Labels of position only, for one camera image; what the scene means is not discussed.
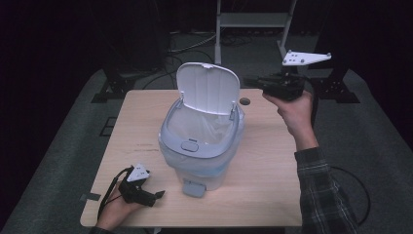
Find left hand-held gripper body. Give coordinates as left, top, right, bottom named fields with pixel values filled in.
left=117, top=163, right=158, bottom=208

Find white pedal trash can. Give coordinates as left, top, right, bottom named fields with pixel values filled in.
left=158, top=61, right=246, bottom=199

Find black stand base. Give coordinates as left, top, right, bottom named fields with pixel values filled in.
left=91, top=58, right=139, bottom=104
left=310, top=62, right=361, bottom=105

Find person's right hand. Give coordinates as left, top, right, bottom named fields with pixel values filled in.
left=262, top=90, right=319, bottom=151

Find white metal stand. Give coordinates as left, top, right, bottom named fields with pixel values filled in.
left=213, top=0, right=298, bottom=66

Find dark floor socket box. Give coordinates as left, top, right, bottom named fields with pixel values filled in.
left=98, top=116, right=119, bottom=137

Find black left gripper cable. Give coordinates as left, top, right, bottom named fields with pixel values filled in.
left=96, top=166, right=134, bottom=221

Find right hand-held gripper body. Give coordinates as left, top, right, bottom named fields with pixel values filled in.
left=259, top=49, right=332, bottom=101

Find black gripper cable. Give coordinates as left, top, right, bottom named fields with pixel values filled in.
left=330, top=165, right=372, bottom=226
left=96, top=166, right=134, bottom=221

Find clear plastic bin liner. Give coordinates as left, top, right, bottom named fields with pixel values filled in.
left=159, top=108, right=246, bottom=179

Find floor cables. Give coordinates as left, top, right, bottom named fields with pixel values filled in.
left=140, top=27, right=217, bottom=91

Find person's left hand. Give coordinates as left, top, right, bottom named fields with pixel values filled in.
left=95, top=186, right=144, bottom=232

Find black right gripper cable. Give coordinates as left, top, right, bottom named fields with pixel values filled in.
left=330, top=165, right=372, bottom=226

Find grey tape strip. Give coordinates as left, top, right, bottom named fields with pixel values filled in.
left=79, top=192, right=102, bottom=203

